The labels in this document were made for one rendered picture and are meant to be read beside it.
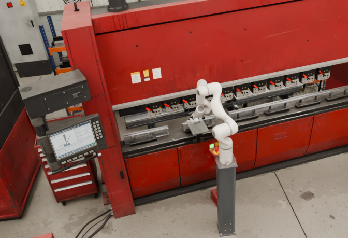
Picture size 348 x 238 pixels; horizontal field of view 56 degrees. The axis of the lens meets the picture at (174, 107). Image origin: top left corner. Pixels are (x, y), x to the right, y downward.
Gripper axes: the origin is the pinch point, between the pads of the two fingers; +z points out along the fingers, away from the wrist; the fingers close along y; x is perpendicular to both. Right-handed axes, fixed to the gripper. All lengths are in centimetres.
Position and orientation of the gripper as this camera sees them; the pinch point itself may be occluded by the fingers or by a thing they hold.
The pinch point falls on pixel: (196, 117)
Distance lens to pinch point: 355.3
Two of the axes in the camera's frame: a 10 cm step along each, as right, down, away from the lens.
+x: 2.4, 9.3, -2.9
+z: -0.9, 3.1, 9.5
